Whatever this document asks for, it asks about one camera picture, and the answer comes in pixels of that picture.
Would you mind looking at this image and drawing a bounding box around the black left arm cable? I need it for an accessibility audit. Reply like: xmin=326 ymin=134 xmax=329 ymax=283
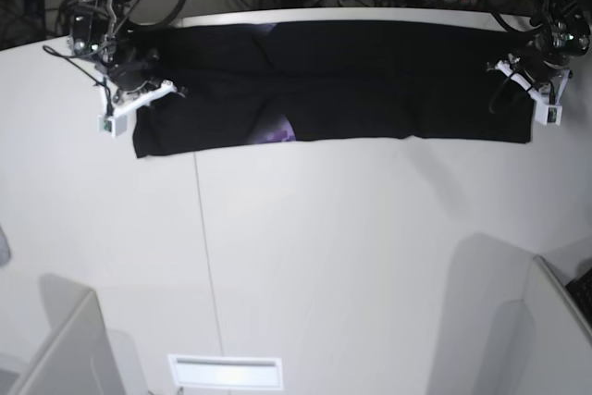
xmin=487 ymin=75 xmax=519 ymax=115

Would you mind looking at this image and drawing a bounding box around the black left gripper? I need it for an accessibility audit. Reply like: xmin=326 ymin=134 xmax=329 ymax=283
xmin=517 ymin=45 xmax=571 ymax=83

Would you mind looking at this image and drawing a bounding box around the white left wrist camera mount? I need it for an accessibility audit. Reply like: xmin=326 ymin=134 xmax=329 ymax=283
xmin=487 ymin=55 xmax=574 ymax=127

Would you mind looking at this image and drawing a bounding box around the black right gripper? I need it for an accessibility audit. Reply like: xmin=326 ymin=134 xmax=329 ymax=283
xmin=94 ymin=45 xmax=160 ymax=93

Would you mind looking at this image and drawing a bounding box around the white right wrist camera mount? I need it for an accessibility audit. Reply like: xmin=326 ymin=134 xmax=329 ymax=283
xmin=98 ymin=80 xmax=179 ymax=138

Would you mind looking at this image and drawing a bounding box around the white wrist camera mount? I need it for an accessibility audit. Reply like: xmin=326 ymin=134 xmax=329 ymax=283
xmin=487 ymin=55 xmax=574 ymax=127
xmin=98 ymin=80 xmax=179 ymax=138

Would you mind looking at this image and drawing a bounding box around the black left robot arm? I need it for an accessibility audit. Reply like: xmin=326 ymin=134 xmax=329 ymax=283
xmin=521 ymin=0 xmax=591 ymax=83

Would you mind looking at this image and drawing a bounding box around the black keyboard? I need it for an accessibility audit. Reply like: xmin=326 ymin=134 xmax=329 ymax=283
xmin=566 ymin=269 xmax=592 ymax=322

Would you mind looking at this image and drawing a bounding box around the black T-shirt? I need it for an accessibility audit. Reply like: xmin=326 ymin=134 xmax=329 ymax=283
xmin=132 ymin=21 xmax=534 ymax=158

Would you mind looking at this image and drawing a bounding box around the white right table divider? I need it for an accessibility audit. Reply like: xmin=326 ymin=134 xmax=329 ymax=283
xmin=518 ymin=256 xmax=591 ymax=394

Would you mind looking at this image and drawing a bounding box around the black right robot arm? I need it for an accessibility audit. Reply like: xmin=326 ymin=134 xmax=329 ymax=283
xmin=67 ymin=0 xmax=166 ymax=94

